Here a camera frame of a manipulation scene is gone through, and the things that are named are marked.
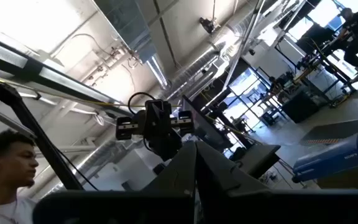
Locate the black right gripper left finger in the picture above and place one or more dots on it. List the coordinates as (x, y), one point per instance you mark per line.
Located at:
(179, 177)

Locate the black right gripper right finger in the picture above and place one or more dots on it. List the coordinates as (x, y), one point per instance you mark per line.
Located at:
(219, 177)

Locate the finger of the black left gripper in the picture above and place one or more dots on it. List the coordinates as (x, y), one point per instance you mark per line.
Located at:
(152, 113)
(165, 113)

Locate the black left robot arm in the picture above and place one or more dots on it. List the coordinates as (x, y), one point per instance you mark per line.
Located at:
(163, 149)

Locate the black monitor panel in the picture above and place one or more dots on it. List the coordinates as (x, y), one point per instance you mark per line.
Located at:
(204, 124)

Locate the black desk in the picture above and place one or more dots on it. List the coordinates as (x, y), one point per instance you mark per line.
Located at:
(256, 160)

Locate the overhead LED light bar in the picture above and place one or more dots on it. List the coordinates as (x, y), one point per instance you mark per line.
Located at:
(51, 77)

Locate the blue DualShock controller box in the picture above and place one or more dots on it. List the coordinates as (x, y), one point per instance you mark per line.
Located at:
(331, 160)

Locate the hazard striped floor mat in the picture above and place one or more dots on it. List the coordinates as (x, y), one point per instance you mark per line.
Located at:
(337, 130)

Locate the silver round ventilation duct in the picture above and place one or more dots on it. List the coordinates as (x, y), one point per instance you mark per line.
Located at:
(197, 68)

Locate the black rig frame strut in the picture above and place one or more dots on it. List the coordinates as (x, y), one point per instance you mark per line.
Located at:
(33, 130)

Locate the grey rectangular ventilation duct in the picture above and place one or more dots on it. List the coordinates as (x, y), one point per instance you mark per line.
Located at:
(126, 25)

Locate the black ceiling camera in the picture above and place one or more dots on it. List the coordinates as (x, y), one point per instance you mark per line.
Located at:
(208, 25)

